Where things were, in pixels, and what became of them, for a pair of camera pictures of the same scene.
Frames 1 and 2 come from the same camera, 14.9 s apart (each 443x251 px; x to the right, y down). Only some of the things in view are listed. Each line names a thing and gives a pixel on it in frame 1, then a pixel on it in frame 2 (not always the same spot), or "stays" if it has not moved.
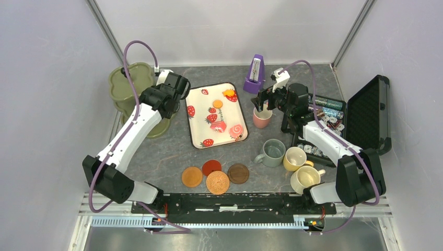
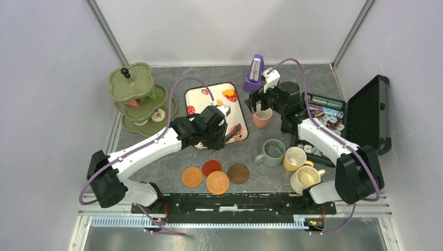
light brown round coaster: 191,177 stays
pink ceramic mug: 261,119 stays
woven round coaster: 218,182 stays
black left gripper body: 177,107 → 213,138
